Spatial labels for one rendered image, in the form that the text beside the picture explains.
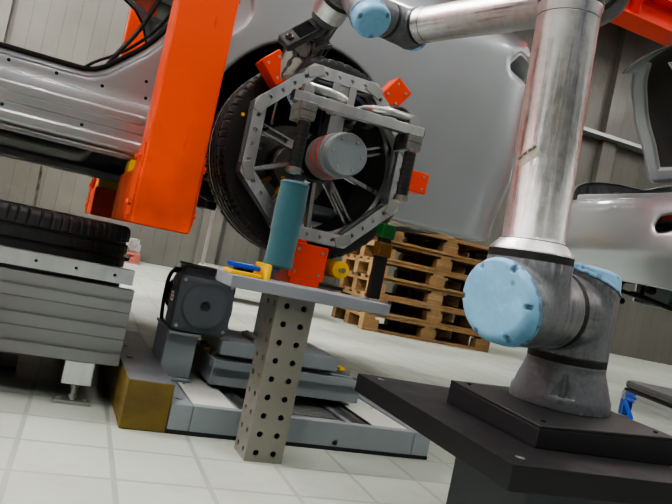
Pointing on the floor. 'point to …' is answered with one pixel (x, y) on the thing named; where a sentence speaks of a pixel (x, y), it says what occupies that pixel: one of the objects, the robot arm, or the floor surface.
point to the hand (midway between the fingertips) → (282, 74)
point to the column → (273, 379)
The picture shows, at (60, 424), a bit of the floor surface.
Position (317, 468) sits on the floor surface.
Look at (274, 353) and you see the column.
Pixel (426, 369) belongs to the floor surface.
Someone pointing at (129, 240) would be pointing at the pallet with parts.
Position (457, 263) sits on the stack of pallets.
